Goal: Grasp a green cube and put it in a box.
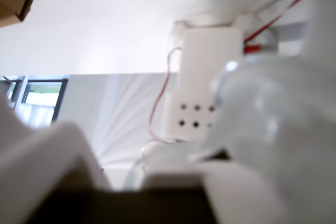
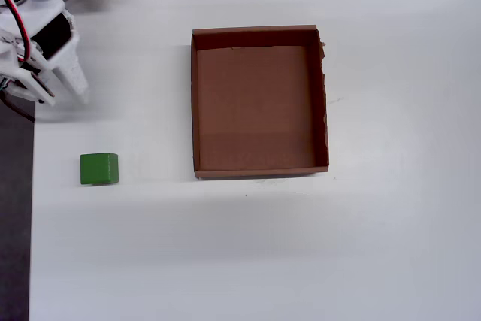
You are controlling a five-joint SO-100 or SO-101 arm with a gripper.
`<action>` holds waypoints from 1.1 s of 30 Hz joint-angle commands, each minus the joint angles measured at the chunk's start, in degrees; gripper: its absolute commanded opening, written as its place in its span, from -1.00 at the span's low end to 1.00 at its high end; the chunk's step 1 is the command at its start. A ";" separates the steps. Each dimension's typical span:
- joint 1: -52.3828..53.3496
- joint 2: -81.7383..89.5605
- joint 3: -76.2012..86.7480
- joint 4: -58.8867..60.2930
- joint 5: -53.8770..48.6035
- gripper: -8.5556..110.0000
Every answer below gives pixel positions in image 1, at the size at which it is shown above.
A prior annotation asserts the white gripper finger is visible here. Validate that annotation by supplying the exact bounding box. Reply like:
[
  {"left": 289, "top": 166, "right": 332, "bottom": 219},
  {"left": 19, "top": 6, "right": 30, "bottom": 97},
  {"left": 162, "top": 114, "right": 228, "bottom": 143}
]
[
  {"left": 0, "top": 90, "right": 113, "bottom": 224},
  {"left": 141, "top": 56, "right": 336, "bottom": 224}
]

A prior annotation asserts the dark framed window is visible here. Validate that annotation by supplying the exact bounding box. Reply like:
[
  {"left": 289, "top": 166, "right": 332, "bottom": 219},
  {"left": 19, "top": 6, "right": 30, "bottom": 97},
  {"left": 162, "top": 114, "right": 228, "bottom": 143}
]
[{"left": 0, "top": 75, "right": 70, "bottom": 128}]

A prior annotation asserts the white cloth backdrop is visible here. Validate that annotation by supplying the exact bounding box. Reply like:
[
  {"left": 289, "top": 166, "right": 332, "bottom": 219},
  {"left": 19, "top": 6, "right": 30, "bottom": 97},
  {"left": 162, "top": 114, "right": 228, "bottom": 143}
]
[{"left": 99, "top": 73, "right": 182, "bottom": 168}]

